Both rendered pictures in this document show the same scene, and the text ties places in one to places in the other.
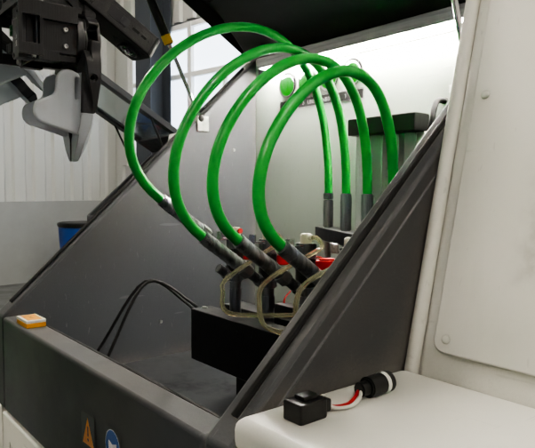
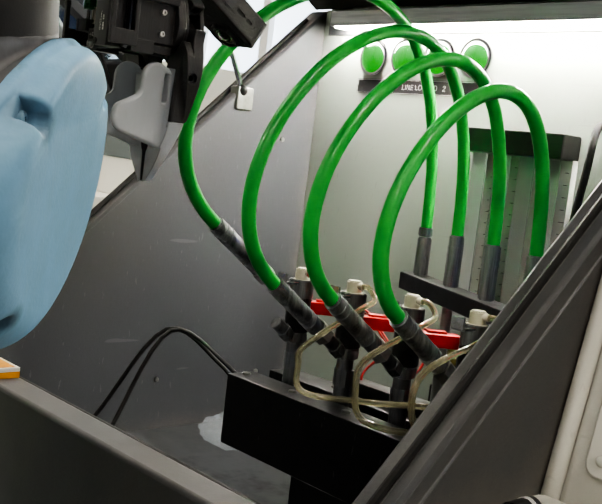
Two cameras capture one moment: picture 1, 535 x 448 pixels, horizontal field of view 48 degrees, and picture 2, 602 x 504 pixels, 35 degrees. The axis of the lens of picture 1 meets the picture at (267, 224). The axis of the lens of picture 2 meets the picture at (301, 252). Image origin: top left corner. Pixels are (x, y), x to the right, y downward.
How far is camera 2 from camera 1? 0.20 m
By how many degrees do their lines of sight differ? 5
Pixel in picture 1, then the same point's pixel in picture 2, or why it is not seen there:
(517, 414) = not seen: outside the picture
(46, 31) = (142, 14)
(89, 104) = (179, 111)
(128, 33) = (232, 16)
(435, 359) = (583, 484)
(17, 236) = not seen: outside the picture
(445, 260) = not seen: outside the picture
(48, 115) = (128, 121)
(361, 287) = (507, 387)
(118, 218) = (116, 226)
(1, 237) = not seen: outside the picture
